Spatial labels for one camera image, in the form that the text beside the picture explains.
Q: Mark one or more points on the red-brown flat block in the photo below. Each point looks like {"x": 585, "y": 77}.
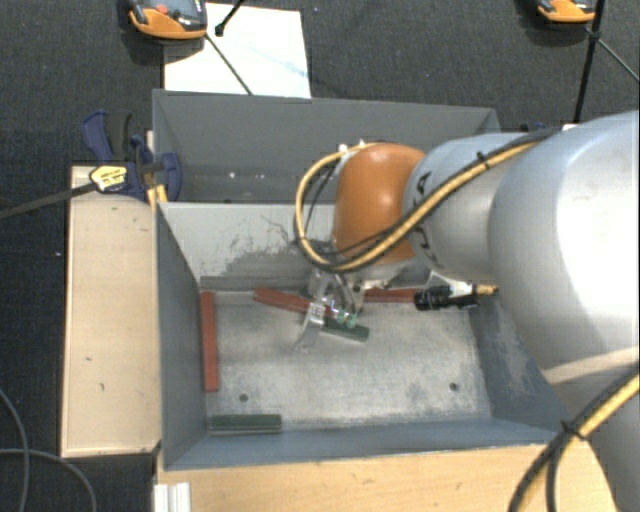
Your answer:
{"x": 210, "y": 345}
{"x": 280, "y": 299}
{"x": 395, "y": 294}

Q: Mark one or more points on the grey metal bin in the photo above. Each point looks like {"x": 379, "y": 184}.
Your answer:
{"x": 350, "y": 380}

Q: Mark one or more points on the dark green flat block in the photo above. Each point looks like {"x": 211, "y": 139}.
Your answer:
{"x": 245, "y": 423}
{"x": 350, "y": 332}

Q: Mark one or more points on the pale wood flat board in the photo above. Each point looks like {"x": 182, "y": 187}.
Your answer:
{"x": 112, "y": 320}

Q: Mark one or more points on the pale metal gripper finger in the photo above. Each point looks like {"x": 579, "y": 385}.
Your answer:
{"x": 311, "y": 330}

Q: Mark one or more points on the black cylinder on white bracket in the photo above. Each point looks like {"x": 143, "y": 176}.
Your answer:
{"x": 435, "y": 299}

